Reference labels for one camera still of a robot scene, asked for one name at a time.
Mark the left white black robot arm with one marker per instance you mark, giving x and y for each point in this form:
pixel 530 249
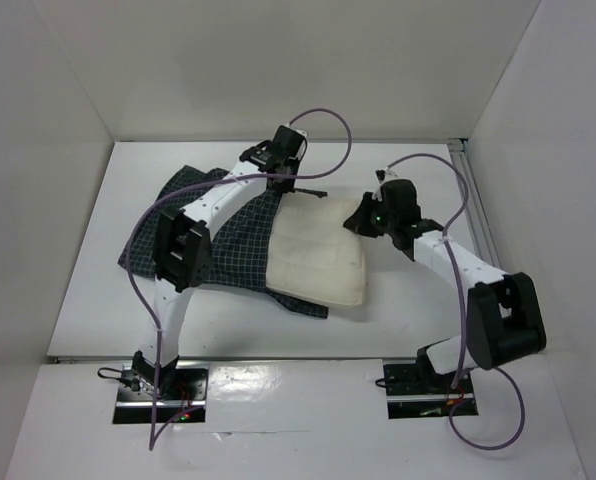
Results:
pixel 182 250

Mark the dark blue checkered pillowcase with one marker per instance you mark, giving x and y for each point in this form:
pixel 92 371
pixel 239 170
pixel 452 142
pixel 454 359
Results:
pixel 240 248

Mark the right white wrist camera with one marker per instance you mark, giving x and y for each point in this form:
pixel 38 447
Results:
pixel 383 176

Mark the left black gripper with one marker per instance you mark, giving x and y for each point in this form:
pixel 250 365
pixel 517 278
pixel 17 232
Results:
pixel 286 187

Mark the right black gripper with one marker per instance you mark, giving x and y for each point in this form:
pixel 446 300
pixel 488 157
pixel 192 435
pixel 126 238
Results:
pixel 364 220

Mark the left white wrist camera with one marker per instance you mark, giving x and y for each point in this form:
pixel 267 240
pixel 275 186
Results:
pixel 304 144

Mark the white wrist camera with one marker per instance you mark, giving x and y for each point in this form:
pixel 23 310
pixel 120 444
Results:
pixel 383 176
pixel 304 144

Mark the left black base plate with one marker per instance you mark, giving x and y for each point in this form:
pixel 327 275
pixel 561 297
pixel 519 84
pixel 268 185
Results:
pixel 184 400

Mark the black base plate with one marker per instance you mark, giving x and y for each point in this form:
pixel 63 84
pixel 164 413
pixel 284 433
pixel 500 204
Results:
pixel 409 396
pixel 184 400

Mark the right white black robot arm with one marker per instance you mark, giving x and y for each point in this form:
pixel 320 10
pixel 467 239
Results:
pixel 501 319

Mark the cream white pillow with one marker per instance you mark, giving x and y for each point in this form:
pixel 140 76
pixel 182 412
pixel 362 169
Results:
pixel 311 256

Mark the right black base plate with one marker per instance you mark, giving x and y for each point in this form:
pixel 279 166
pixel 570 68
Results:
pixel 409 396

